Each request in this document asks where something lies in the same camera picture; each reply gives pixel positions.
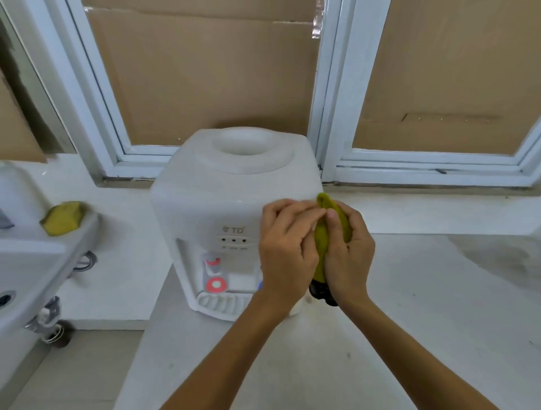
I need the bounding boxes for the person's left hand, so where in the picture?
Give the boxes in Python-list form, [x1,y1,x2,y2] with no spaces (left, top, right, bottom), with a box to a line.
[258,198,327,313]

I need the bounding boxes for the person's right hand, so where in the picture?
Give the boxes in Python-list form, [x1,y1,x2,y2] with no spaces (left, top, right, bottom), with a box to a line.
[323,200,376,309]

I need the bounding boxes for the yellow grey cleaning cloth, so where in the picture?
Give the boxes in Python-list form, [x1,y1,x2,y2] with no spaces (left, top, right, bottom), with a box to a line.
[308,192,354,307]

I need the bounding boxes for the white drip tray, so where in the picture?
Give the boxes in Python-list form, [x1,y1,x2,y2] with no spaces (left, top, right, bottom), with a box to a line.
[196,292,303,323]

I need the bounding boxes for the white water dispenser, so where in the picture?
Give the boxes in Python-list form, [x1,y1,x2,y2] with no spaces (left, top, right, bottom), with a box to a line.
[150,126,324,323]

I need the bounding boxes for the person's left forearm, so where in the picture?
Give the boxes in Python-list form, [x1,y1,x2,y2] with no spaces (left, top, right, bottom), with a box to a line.
[160,295,296,410]

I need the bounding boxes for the person's right forearm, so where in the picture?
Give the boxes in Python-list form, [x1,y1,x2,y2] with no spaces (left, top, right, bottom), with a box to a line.
[338,295,499,410]

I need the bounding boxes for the red tap lever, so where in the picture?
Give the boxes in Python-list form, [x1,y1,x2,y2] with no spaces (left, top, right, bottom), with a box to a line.
[202,252,229,295]

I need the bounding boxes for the brown cardboard window cover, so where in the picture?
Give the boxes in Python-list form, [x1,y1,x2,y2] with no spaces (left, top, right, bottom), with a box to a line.
[353,0,541,156]
[82,0,326,146]

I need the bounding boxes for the yellow sponge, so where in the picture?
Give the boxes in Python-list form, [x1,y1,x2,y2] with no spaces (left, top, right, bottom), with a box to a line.
[40,201,90,237]

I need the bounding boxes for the chrome sink pipes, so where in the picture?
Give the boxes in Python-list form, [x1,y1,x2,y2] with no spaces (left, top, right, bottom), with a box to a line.
[25,251,98,349]

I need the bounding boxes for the white ceramic sink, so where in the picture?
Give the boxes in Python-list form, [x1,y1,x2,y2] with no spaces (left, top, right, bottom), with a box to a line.
[0,162,100,337]

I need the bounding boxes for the large taped brown cardboard sheet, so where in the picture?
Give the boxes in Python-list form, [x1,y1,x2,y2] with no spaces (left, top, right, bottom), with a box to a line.
[0,72,47,163]

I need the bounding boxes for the white window frame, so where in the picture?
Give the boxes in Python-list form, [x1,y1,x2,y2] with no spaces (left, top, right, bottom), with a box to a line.
[12,0,541,189]

